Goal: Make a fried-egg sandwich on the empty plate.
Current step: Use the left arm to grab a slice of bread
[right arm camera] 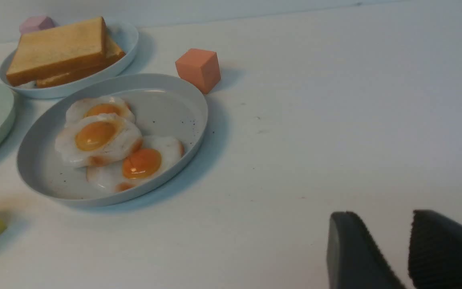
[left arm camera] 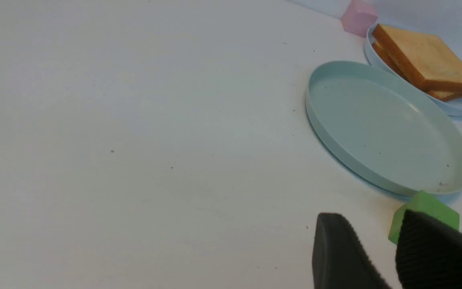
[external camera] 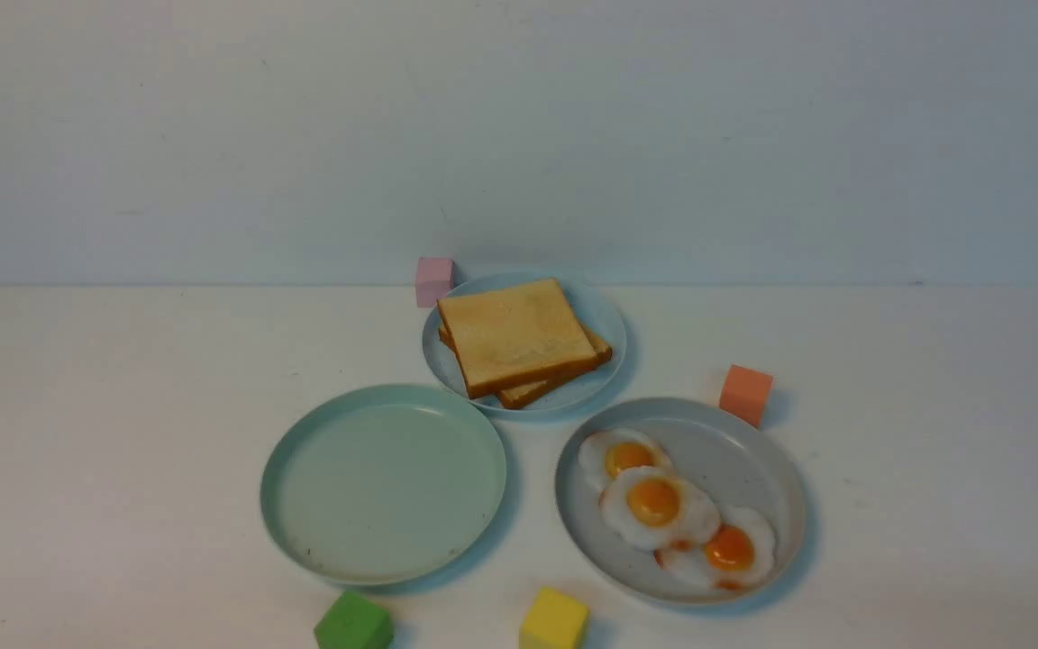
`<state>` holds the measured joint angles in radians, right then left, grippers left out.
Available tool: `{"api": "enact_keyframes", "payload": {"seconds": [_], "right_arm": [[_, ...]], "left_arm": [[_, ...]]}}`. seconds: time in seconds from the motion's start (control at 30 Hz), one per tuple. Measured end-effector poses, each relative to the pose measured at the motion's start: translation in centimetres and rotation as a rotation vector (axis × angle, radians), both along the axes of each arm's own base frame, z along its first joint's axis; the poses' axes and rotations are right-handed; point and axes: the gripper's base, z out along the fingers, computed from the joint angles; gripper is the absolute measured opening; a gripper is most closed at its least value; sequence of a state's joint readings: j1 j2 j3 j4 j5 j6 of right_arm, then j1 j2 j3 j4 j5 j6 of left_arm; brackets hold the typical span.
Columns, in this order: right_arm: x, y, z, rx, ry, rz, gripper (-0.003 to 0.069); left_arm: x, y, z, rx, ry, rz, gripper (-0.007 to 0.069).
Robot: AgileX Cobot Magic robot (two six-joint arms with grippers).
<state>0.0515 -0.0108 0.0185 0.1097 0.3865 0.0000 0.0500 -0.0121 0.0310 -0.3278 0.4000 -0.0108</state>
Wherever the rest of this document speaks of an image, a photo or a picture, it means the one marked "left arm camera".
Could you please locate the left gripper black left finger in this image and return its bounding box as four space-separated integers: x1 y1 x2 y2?
312 213 390 289

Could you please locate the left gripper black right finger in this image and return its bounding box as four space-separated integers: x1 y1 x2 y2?
395 210 462 289

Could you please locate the toast slice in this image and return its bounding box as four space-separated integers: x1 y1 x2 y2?
372 41 462 102
372 24 462 101

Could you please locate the green cube block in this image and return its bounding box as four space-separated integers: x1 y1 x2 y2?
387 191 460 245

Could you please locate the pale green plate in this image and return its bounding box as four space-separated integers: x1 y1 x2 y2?
305 61 462 196

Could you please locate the light blue plate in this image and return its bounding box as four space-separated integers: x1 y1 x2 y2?
364 24 462 116

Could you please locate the pink cube block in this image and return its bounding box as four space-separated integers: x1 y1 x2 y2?
340 0 378 38

